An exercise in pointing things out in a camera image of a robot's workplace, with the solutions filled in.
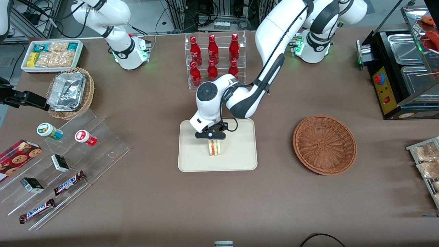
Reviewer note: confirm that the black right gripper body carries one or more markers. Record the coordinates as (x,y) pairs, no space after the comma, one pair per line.
(13,97)

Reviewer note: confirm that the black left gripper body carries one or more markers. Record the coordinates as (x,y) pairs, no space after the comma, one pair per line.
(216,129)

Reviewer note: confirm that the triangular sandwich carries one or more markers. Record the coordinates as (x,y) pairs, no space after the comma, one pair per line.
(215,148)

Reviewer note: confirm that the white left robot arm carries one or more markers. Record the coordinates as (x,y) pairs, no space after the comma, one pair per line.
(274,34)

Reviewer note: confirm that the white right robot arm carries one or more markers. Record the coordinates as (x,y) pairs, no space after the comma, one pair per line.
(120,51)

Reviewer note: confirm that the beige rectangular tray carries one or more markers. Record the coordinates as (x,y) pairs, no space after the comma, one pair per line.
(240,151)

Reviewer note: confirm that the light wicker basket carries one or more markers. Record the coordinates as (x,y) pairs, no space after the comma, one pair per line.
(88,97)

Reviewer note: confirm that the round brown wicker basket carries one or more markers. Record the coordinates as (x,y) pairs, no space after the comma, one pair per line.
(324,145)

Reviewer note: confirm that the tray of packaged snacks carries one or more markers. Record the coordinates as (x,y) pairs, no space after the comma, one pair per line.
(416,145)

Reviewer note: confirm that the white plastic snack bin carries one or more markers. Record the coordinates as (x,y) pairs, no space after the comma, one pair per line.
(24,67)

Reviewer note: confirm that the stacked aluminium foil containers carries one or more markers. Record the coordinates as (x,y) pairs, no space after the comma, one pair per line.
(67,91)

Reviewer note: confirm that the green lid snack cup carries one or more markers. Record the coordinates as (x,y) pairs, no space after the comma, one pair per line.
(48,131)

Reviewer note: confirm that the yellow snack packet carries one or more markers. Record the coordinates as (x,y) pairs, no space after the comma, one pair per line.
(32,59)

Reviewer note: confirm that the large clear cracker bag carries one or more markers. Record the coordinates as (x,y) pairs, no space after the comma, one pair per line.
(56,59)

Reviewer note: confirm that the red cola bottle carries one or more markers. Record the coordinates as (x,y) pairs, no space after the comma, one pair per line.
(213,50)
(212,71)
(234,48)
(233,69)
(195,76)
(195,51)

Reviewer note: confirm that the teal snack packet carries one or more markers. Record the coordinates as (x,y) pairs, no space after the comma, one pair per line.
(41,47)
(72,46)

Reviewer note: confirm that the small clear cracker bag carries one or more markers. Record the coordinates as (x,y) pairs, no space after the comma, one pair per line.
(58,47)

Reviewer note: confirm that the red plaid cookie box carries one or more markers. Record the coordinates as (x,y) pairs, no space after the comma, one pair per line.
(17,158)

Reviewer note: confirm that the red lid snack cup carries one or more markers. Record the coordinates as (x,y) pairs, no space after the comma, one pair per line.
(85,137)

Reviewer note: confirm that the small black box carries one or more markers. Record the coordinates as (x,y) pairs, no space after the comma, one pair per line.
(60,163)
(32,185)

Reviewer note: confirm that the clear acrylic stepped shelf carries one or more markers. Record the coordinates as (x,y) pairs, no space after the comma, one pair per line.
(103,144)

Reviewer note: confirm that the Snickers chocolate bar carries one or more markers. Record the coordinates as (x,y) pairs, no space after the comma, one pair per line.
(37,210)
(68,183)

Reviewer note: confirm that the clear acrylic bottle rack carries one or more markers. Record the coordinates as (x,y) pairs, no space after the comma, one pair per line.
(219,34)

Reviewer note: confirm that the white power strip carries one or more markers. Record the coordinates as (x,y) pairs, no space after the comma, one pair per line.
(221,25)

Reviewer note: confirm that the grey white device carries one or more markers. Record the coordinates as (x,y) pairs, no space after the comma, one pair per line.
(223,244)

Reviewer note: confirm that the black food warmer cabinet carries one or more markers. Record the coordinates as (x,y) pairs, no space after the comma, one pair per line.
(389,85)

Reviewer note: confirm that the steel warmer pan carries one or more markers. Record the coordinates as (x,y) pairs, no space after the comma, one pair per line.
(416,80)
(404,49)

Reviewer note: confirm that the clear bag of pastries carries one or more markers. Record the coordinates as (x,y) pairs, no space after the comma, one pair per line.
(426,152)
(428,169)

